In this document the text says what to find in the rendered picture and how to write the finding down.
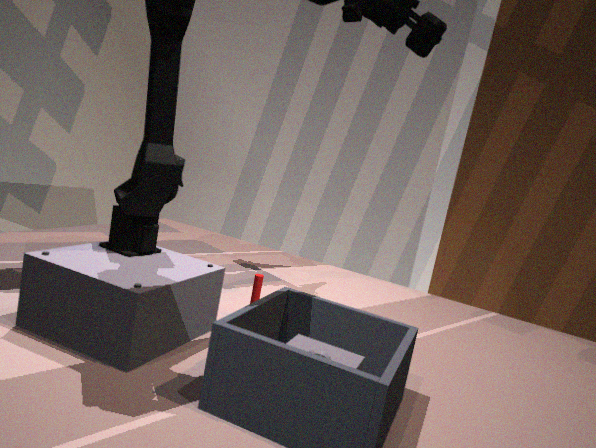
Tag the dark red peg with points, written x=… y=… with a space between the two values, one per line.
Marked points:
x=257 y=287

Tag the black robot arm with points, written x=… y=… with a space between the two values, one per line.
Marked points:
x=157 y=171

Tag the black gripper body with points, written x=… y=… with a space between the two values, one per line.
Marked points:
x=425 y=33

